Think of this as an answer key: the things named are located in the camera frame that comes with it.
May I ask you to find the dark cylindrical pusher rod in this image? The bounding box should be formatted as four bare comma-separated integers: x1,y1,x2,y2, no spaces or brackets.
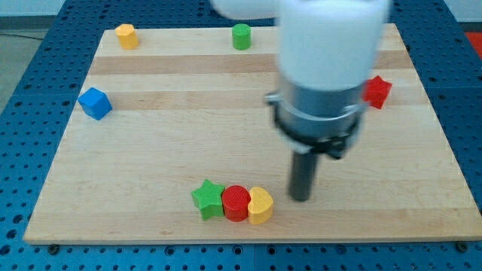
288,152,319,202

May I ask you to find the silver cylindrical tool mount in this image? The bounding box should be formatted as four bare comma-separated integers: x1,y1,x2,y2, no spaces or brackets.
265,77,368,154

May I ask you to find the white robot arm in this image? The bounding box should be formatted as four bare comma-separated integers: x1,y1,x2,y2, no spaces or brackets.
210,0,392,202

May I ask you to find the red star block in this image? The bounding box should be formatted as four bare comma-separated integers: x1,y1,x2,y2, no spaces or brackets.
362,75,392,109

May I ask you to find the green star block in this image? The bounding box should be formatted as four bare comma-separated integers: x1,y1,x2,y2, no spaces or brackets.
191,179,225,221

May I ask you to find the yellow heart block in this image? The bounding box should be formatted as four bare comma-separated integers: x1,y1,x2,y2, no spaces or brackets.
248,187,274,224

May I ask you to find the red cylinder block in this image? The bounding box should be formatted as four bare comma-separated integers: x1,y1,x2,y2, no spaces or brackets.
221,185,251,222

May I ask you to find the green cylinder block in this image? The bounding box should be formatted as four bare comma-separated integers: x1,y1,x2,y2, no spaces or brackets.
231,23,252,50

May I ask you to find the wooden board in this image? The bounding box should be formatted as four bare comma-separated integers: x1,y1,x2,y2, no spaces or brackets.
24,24,481,245

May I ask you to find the yellow hexagon block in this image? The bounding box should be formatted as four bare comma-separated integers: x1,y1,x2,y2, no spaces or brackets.
114,24,139,50

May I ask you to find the blue cube block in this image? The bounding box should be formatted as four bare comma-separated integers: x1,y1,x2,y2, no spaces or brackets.
78,87,112,120

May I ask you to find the black cable on mount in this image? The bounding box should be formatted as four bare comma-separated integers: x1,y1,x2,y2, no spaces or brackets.
273,108,362,160

